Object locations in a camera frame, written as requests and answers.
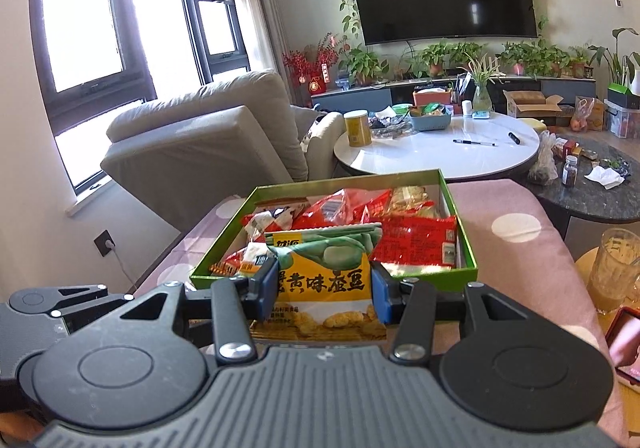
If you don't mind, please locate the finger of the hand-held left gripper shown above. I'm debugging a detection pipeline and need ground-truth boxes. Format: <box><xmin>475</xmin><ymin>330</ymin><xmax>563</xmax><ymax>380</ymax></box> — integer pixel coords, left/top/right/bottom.
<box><xmin>52</xmin><ymin>283</ymin><xmax>109</xmax><ymax>314</ymax></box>
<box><xmin>50</xmin><ymin>293</ymin><xmax>137</xmax><ymax>337</ymax></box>

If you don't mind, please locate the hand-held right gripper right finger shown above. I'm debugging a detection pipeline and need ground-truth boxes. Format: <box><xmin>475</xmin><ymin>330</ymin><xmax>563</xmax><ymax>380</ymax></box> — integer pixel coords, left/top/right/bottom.
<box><xmin>370</xmin><ymin>262</ymin><xmax>527</xmax><ymax>363</ymax></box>

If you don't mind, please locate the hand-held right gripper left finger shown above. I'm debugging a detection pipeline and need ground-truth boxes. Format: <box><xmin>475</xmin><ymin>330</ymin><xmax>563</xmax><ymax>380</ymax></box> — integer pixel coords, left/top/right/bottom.
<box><xmin>120</xmin><ymin>258</ymin><xmax>280</xmax><ymax>363</ymax></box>

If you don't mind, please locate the green and yellow snack bag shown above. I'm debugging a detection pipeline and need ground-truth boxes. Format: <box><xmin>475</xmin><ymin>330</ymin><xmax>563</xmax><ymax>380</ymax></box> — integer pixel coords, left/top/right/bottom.
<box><xmin>249</xmin><ymin>222</ymin><xmax>389</xmax><ymax>342</ymax></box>

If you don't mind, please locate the red snack packet silver seam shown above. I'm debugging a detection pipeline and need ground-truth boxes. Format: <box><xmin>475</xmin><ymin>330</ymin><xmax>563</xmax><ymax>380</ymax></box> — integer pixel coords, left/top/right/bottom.
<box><xmin>369</xmin><ymin>215</ymin><xmax>459</xmax><ymax>275</ymax></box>

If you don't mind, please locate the green cardboard box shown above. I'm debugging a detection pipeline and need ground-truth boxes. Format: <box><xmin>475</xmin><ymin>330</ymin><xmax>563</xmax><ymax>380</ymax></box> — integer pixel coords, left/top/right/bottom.
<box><xmin>190</xmin><ymin>168</ymin><xmax>479</xmax><ymax>295</ymax></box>

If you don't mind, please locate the pile of snack packets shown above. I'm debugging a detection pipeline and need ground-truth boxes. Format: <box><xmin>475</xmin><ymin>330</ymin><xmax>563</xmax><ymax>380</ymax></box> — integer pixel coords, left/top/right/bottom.
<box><xmin>209</xmin><ymin>185</ymin><xmax>459</xmax><ymax>280</ymax></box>

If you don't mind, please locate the pink polka dot tablecloth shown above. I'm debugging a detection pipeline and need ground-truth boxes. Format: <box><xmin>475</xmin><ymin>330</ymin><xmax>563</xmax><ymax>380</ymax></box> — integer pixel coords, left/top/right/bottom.
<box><xmin>134</xmin><ymin>177</ymin><xmax>627</xmax><ymax>448</ymax></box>

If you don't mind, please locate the round white table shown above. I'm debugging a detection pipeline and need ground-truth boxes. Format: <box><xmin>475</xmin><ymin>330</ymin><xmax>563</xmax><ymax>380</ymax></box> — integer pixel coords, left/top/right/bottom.
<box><xmin>333</xmin><ymin>109</ymin><xmax>542</xmax><ymax>182</ymax></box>

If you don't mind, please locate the beige armchair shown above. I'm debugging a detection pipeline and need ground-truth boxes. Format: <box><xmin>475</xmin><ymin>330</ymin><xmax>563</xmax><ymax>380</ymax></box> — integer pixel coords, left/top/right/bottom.
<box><xmin>100</xmin><ymin>69</ymin><xmax>347</xmax><ymax>235</ymax></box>

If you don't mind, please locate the yellow canister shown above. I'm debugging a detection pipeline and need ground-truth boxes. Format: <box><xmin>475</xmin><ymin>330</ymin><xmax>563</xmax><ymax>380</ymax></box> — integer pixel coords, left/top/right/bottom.
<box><xmin>343</xmin><ymin>110</ymin><xmax>374</xmax><ymax>148</ymax></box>

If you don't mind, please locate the blue plastic basket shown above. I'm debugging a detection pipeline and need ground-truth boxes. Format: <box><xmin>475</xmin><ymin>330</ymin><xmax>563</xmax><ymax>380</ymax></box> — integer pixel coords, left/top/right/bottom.
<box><xmin>409</xmin><ymin>103</ymin><xmax>453</xmax><ymax>133</ymax></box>

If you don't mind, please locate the grey television cabinet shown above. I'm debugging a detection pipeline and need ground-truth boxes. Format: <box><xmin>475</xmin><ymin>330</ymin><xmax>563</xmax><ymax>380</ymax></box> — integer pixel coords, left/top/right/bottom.
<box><xmin>310</xmin><ymin>75</ymin><xmax>599</xmax><ymax>115</ymax></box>

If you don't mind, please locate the orange plastic basket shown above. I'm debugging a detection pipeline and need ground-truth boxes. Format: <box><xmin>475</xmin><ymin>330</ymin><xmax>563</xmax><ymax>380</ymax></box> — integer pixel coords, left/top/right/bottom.
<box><xmin>412</xmin><ymin>88</ymin><xmax>454</xmax><ymax>108</ymax></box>

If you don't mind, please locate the clear plastic bag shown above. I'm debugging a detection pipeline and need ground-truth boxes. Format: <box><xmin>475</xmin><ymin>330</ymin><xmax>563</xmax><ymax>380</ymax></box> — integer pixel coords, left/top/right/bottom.
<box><xmin>529</xmin><ymin>130</ymin><xmax>559</xmax><ymax>185</ymax></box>

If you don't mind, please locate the small brown bottle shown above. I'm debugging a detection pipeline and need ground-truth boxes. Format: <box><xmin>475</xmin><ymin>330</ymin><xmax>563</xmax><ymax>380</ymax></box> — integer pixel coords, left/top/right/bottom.
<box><xmin>561</xmin><ymin>155</ymin><xmax>579</xmax><ymax>188</ymax></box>

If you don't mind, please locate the glass vase with green plant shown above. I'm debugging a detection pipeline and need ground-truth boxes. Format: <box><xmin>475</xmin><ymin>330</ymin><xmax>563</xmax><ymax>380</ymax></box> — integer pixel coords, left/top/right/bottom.
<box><xmin>457</xmin><ymin>52</ymin><xmax>507</xmax><ymax>114</ymax></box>

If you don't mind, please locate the dark round stone table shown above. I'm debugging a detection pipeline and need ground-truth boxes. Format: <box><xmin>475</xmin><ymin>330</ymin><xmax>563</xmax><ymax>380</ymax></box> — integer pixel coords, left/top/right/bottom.
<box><xmin>524</xmin><ymin>134</ymin><xmax>640</xmax><ymax>225</ymax></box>

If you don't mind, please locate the red flower decoration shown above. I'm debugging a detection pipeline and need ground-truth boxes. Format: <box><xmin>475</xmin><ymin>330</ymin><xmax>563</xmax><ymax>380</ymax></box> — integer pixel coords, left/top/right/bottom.
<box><xmin>281</xmin><ymin>34</ymin><xmax>342</xmax><ymax>95</ymax></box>

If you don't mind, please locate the glass mug with spoon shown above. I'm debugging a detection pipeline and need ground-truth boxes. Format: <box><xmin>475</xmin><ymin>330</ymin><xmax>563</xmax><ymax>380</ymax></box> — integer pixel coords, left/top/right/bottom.
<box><xmin>584</xmin><ymin>227</ymin><xmax>640</xmax><ymax>315</ymax></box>

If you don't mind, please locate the dark framed window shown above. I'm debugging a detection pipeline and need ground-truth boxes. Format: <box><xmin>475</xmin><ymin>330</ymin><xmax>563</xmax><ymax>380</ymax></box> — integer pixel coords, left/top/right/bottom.
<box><xmin>29</xmin><ymin>0</ymin><xmax>252</xmax><ymax>216</ymax></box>

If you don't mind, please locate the red smartphone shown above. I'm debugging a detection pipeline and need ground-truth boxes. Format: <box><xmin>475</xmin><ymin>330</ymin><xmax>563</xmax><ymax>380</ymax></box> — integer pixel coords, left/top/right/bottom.
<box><xmin>604</xmin><ymin>306</ymin><xmax>640</xmax><ymax>387</ymax></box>

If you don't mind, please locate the crumpled white tissue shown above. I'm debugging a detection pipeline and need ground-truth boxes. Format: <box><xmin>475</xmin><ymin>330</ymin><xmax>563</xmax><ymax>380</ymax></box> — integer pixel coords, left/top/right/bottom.
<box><xmin>582</xmin><ymin>165</ymin><xmax>627</xmax><ymax>190</ymax></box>

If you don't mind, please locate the plastic bag of fruit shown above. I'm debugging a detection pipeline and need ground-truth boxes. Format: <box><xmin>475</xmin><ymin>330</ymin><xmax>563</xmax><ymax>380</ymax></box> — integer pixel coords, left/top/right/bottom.
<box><xmin>572</xmin><ymin>96</ymin><xmax>609</xmax><ymax>133</ymax></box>

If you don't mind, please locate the row of potted plants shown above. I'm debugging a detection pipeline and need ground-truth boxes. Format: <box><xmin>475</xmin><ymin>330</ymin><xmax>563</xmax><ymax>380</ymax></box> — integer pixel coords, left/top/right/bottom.
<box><xmin>340</xmin><ymin>40</ymin><xmax>599</xmax><ymax>87</ymax></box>

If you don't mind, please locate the clear plastic storage box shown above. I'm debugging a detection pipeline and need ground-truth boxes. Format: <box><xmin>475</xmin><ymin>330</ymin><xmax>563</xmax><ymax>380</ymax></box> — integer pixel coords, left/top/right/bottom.
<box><xmin>604</xmin><ymin>100</ymin><xmax>640</xmax><ymax>140</ymax></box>

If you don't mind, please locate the green and black box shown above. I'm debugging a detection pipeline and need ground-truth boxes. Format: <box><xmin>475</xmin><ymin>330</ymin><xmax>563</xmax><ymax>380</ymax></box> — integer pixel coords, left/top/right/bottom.
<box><xmin>607</xmin><ymin>82</ymin><xmax>640</xmax><ymax>110</ymax></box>

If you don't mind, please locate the tall broad-leaf plant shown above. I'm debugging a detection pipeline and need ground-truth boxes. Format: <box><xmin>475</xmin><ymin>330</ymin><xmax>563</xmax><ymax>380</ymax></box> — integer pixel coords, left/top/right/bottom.
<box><xmin>587</xmin><ymin>26</ymin><xmax>640</xmax><ymax>90</ymax></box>

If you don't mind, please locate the white power cable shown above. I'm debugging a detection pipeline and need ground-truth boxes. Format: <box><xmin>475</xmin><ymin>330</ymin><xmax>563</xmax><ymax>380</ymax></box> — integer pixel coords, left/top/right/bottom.
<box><xmin>107</xmin><ymin>242</ymin><xmax>139</xmax><ymax>295</ymax></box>

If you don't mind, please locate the black wall socket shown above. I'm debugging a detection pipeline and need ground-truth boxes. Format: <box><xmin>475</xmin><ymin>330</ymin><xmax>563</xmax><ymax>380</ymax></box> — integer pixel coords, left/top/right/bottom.
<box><xmin>93</xmin><ymin>228</ymin><xmax>119</xmax><ymax>259</ymax></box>

